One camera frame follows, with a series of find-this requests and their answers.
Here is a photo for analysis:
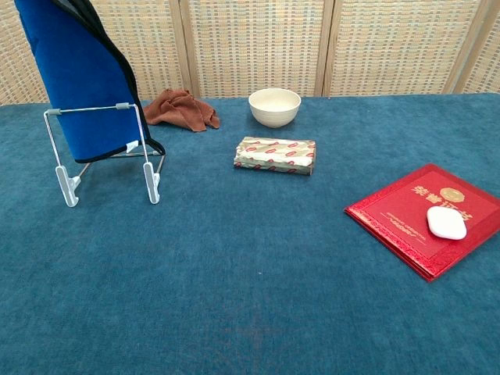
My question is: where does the blue and grey towel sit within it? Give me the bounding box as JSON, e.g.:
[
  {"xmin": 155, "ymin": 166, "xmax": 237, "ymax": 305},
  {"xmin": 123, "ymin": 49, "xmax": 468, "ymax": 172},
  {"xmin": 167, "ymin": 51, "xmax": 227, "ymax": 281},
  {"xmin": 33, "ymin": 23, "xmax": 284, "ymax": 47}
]
[{"xmin": 13, "ymin": 0, "xmax": 166, "ymax": 164}]

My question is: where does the gold red patterned packet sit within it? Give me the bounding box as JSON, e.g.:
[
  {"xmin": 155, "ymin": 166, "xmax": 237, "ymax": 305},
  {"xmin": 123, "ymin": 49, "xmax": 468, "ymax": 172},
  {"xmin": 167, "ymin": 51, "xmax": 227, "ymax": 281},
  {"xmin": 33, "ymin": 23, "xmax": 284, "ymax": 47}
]
[{"xmin": 233, "ymin": 136, "xmax": 317, "ymax": 177}]

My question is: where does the cream bowl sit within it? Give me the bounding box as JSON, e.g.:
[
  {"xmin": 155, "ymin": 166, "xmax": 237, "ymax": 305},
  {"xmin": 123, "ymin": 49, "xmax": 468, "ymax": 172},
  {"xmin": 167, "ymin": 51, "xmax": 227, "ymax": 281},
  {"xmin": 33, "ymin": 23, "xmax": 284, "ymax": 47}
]
[{"xmin": 248, "ymin": 87, "xmax": 302, "ymax": 129}]

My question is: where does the teal carpet table cover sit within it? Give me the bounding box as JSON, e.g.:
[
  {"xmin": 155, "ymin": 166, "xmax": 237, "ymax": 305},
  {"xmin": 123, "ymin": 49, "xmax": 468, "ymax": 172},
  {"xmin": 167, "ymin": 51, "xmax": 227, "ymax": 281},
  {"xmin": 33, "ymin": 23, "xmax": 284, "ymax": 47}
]
[{"xmin": 0, "ymin": 92, "xmax": 500, "ymax": 375}]

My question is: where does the brown crumpled cloth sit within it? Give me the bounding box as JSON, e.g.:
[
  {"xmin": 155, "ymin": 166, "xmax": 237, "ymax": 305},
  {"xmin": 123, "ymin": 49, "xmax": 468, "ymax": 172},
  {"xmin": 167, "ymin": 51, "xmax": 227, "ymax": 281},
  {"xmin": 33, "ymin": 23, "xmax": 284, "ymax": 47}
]
[{"xmin": 142, "ymin": 88, "xmax": 222, "ymax": 134}]

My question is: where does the woven wooden folding screen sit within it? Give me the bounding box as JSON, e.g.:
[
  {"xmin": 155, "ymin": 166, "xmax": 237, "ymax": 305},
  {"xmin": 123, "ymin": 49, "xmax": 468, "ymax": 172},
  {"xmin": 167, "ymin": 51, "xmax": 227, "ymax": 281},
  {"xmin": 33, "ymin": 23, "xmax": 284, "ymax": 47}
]
[{"xmin": 0, "ymin": 0, "xmax": 500, "ymax": 106}]

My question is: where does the red certificate folder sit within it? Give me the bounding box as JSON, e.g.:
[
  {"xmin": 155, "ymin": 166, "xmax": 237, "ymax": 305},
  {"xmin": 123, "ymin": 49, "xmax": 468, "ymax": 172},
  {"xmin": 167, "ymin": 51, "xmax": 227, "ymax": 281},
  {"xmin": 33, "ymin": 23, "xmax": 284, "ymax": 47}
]
[{"xmin": 344, "ymin": 162, "xmax": 500, "ymax": 283}]

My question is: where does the metal wire stand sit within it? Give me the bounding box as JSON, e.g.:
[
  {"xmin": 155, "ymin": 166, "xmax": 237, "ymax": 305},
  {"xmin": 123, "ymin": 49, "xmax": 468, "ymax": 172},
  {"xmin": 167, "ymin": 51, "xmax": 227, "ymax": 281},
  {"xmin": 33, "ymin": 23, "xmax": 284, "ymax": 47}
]
[{"xmin": 43, "ymin": 102, "xmax": 166, "ymax": 208}]

